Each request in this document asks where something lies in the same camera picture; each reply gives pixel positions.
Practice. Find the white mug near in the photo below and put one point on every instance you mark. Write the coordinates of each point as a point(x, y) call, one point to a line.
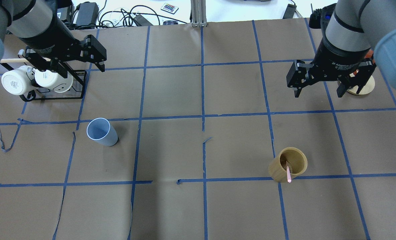
point(19, 81)

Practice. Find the pink chopstick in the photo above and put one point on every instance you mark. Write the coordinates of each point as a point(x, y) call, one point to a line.
point(288, 170)

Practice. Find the orange lid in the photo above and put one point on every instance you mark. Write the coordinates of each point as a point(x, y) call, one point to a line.
point(370, 55)

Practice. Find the aluminium frame post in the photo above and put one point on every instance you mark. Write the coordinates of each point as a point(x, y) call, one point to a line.
point(198, 13)

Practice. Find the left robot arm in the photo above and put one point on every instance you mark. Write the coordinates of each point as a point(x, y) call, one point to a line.
point(35, 24)

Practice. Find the colourful remote control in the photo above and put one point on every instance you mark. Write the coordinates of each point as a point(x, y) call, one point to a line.
point(172, 9)

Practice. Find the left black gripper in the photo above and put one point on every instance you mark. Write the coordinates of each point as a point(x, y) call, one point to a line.
point(47, 42)

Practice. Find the black wire mug rack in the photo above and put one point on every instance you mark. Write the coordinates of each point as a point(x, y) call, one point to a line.
point(76, 92)

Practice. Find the white mug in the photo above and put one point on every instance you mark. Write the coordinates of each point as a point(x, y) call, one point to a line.
point(19, 81)
point(53, 81)

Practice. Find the black power adapter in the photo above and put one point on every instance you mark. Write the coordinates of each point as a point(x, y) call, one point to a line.
point(86, 14)

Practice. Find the wooden rack rod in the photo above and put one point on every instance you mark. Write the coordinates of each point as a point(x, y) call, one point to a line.
point(17, 60)

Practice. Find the bamboo wooden cup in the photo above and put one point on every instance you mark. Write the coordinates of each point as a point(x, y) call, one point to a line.
point(297, 159)

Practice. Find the round wooden coaster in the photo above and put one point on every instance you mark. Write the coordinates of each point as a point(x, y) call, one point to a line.
point(367, 89)

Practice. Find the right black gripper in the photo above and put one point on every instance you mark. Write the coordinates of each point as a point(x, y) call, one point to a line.
point(339, 59)

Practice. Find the light blue cup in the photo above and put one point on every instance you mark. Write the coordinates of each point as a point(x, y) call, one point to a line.
point(101, 131)

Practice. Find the white mug far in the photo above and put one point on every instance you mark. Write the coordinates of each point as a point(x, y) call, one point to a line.
point(53, 81)

